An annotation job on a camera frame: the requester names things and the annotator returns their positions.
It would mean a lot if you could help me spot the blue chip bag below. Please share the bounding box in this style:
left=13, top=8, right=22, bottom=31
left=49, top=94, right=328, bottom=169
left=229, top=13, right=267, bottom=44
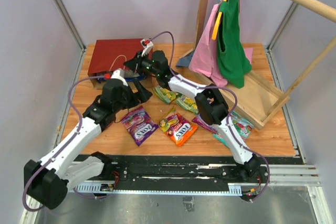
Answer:
left=95, top=69, right=146, bottom=83

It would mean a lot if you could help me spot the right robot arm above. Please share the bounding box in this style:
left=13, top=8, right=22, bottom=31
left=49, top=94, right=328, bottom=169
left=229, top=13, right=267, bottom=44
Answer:
left=124, top=50, right=260, bottom=182

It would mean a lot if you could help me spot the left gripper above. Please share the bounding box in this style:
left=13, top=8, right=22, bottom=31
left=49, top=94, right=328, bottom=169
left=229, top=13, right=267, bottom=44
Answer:
left=113, top=78, right=152, bottom=112

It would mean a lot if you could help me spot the yellow hanger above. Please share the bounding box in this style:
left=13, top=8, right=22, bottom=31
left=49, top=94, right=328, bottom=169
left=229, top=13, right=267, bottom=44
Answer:
left=212, top=0, right=228, bottom=40

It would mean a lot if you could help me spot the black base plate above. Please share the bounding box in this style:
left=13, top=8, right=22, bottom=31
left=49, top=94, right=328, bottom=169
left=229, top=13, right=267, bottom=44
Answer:
left=73, top=153, right=271, bottom=193

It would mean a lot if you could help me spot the pink shirt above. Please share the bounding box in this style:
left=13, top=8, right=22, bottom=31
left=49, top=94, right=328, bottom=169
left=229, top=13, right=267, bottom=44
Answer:
left=189, top=4, right=252, bottom=86

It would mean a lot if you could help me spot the red paper bag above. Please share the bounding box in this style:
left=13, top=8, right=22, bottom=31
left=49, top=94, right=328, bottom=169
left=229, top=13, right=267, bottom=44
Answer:
left=87, top=38, right=152, bottom=89

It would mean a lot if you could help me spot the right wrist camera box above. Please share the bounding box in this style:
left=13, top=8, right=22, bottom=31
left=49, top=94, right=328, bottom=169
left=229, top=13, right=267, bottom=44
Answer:
left=140, top=38, right=154, bottom=57

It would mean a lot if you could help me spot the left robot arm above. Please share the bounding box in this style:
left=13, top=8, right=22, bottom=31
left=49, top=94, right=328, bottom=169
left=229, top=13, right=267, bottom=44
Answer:
left=22, top=78, right=152, bottom=211

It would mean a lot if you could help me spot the green snack packet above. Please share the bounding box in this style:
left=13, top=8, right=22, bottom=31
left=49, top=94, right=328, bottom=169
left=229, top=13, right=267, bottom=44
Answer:
left=174, top=94, right=198, bottom=114

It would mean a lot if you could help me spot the green shirt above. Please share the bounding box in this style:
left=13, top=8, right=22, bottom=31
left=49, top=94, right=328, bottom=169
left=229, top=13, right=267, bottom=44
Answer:
left=217, top=0, right=252, bottom=88

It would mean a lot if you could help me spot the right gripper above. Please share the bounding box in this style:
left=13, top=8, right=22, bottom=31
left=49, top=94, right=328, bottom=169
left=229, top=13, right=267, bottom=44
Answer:
left=124, top=49, right=160, bottom=77

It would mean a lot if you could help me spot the purple snack packet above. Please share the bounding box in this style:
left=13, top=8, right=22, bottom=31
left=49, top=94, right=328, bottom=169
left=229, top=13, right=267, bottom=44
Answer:
left=192, top=114, right=217, bottom=134

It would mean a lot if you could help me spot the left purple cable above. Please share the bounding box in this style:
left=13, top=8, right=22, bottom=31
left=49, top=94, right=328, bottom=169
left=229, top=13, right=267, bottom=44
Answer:
left=22, top=72, right=111, bottom=211

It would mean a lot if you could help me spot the teal Fox's candy packet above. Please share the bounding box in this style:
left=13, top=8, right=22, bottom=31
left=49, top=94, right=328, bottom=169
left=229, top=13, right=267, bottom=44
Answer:
left=212, top=111, right=255, bottom=146

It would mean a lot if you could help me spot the orange Fox's candy packet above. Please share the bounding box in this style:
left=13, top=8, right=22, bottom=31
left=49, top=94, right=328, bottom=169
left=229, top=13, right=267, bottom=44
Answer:
left=158, top=107, right=198, bottom=147

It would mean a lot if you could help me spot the wooden clothes rack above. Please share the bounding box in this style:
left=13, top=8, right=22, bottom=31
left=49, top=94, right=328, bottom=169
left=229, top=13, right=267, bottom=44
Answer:
left=178, top=0, right=336, bottom=131

